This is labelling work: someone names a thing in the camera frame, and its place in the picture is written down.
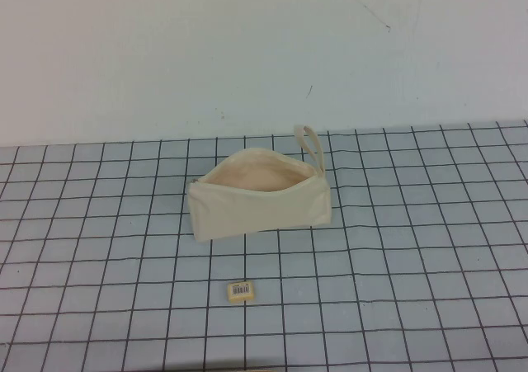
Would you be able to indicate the yellow eraser with barcode label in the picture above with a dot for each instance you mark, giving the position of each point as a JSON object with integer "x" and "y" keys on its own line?
{"x": 240, "y": 293}

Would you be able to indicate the cream fabric pencil case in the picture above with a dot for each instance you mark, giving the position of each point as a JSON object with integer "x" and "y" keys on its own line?
{"x": 255, "y": 215}

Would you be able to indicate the grey grid pattern table mat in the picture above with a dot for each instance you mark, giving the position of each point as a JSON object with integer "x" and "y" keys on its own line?
{"x": 412, "y": 265}

